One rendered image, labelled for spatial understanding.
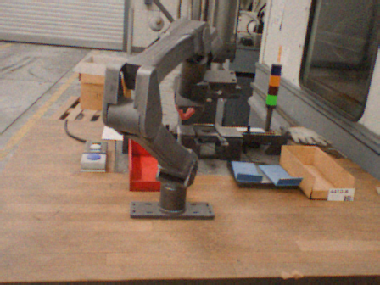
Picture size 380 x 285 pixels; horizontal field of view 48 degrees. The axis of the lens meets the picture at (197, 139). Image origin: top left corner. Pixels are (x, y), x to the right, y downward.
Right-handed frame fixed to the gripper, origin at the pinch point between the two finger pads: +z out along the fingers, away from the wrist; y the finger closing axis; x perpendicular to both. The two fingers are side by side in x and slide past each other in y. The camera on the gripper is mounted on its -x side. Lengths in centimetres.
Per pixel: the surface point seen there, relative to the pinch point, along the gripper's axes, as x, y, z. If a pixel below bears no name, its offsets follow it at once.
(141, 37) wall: -35, 780, 540
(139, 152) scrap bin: 9.9, 10.3, 26.9
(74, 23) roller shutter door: 118, 797, 523
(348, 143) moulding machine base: -74, 28, 42
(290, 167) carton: -35.1, -0.7, 20.2
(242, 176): -17.2, -8.1, 14.7
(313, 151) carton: -46, 8, 23
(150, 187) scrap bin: 8.1, -11.3, 15.2
